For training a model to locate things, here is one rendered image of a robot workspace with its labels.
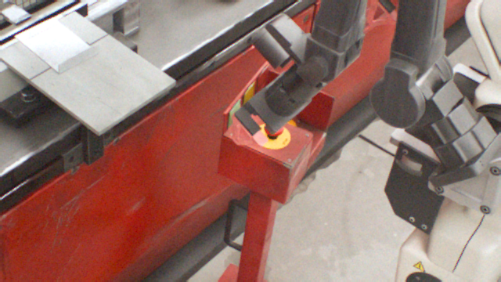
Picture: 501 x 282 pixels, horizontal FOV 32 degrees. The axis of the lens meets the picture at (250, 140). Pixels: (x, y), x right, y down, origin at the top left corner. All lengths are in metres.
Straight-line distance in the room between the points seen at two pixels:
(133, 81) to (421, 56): 0.56
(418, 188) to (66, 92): 0.61
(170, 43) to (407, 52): 0.73
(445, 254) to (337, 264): 1.03
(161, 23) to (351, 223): 1.07
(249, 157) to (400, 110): 0.61
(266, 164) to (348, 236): 0.93
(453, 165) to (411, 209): 0.30
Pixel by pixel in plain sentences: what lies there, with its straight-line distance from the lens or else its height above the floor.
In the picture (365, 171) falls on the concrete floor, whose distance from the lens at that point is 2.80.
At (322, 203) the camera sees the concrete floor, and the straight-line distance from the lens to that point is 2.67.
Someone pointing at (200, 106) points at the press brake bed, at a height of 0.69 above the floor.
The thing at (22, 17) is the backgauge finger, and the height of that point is 1.01.
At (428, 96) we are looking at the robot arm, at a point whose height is 1.26.
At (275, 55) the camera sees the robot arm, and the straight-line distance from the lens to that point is 1.29.
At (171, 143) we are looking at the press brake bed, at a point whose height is 0.64.
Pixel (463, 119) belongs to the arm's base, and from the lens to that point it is 1.19.
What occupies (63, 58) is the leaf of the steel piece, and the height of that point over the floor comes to 1.00.
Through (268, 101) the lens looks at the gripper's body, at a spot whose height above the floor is 1.09.
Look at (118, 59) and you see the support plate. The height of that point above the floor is 1.00.
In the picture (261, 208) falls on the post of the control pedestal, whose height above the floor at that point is 0.53.
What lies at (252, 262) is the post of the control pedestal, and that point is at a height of 0.33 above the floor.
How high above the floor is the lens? 2.01
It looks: 46 degrees down
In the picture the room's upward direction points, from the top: 8 degrees clockwise
